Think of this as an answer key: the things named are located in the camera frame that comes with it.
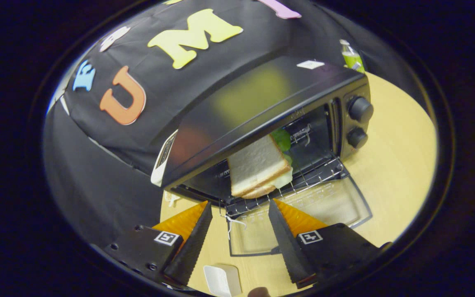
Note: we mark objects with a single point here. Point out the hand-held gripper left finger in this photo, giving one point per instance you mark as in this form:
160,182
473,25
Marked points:
192,247

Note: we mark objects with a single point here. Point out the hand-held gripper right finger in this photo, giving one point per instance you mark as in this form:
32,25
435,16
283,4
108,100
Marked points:
287,247

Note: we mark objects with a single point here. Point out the toast sandwich with lettuce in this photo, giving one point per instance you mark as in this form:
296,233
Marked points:
254,165

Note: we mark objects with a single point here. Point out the black toaster oven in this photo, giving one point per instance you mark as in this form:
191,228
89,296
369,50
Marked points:
241,103

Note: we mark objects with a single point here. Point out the white pop-up toaster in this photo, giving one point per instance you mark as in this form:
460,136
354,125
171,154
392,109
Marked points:
159,171

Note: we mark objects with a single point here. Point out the white square plate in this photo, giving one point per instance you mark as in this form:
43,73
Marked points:
219,280

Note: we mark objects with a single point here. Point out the green label plastic bottle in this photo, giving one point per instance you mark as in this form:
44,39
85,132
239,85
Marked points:
353,60

